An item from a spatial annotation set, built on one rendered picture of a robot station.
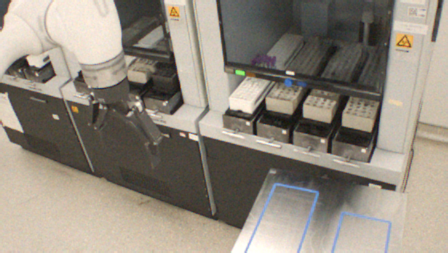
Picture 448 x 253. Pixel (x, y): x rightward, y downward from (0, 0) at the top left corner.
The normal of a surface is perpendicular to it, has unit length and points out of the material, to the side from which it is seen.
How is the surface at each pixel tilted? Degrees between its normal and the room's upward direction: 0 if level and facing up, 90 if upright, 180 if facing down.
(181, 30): 90
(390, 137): 90
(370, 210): 0
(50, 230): 0
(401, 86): 90
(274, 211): 0
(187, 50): 90
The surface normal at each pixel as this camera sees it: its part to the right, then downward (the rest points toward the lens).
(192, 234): -0.11, -0.79
